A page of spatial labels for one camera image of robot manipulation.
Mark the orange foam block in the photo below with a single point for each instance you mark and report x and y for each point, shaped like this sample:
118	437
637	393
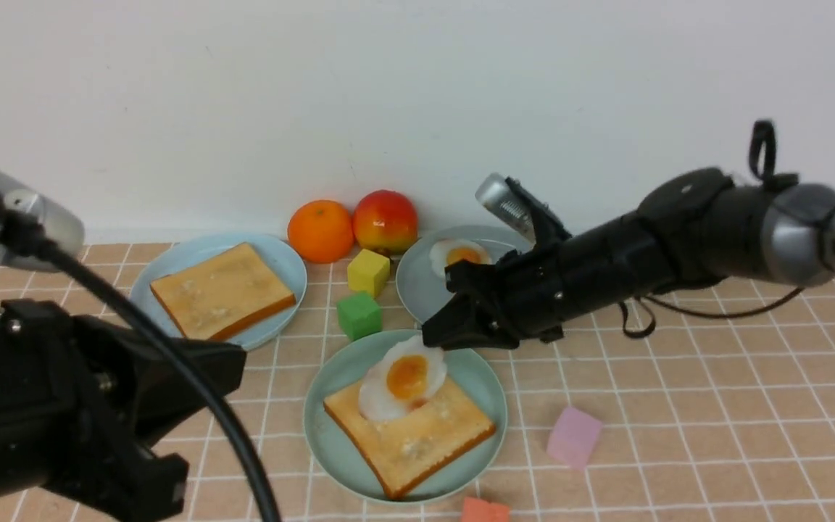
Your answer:
479	510

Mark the pink foam cube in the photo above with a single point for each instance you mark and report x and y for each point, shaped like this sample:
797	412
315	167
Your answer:
573	438

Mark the yellow foam cube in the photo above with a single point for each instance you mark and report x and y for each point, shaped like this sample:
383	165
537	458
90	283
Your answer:
368	272

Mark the orange fruit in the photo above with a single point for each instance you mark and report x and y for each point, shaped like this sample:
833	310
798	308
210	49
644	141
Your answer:
321	231

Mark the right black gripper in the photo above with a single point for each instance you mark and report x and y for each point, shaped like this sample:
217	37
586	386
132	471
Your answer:
522	297

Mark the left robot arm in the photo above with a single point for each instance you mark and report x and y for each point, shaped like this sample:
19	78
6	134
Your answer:
35	235

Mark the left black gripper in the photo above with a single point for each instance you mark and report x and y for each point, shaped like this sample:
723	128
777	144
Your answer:
82	403

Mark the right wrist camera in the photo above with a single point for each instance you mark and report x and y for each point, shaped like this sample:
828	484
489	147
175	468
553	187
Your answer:
508	201

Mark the green foam cube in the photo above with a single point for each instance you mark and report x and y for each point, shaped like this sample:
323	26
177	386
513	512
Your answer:
359	315

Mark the toast slice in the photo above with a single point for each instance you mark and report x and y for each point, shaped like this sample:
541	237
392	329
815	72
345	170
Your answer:
222	296
404	449

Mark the grey blue egg plate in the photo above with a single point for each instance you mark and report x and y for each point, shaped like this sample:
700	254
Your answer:
421	290

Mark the fried egg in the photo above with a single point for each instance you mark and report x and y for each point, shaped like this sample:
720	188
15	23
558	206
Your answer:
404	379
446	252

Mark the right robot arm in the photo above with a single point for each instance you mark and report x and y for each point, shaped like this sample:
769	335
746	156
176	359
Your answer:
692	232

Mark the light blue toast plate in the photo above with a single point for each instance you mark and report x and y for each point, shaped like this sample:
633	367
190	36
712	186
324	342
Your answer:
275	253

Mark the red yellow apple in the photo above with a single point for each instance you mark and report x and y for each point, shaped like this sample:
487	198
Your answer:
385	222

